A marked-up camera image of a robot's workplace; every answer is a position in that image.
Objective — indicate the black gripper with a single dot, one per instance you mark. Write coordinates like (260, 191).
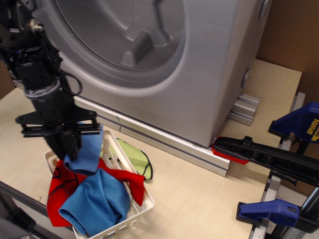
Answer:
(55, 116)

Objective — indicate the dark blue cloth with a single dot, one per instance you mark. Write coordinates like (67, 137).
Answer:
(88, 156)

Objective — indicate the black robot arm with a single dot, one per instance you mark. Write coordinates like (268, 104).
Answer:
(33, 60)

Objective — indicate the grey toy washing machine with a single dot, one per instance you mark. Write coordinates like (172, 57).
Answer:
(176, 65)

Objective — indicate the red printed cloth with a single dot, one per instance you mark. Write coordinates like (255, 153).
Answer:
(64, 183)

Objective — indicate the white plastic basket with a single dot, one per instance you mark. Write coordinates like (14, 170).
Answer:
(135, 211)

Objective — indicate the light blue cloth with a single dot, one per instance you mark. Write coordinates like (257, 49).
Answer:
(100, 202)

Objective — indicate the green cloth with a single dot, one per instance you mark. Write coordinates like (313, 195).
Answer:
(119, 151)

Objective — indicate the blue clamp lower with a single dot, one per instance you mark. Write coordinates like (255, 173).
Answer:
(277, 211)

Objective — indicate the black red bar clamp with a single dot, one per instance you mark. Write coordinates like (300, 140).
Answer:
(286, 163)

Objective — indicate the blue Irwin clamp upper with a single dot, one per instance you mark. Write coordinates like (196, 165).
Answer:
(303, 123)

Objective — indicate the brown cardboard panel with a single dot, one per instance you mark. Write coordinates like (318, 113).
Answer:
(291, 39)

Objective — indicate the black metal table frame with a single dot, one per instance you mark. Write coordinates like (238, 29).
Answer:
(22, 217)

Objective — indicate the long aluminium rail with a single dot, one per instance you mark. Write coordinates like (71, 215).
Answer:
(159, 142)

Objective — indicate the short aluminium rail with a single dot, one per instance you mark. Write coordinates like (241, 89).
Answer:
(244, 109)

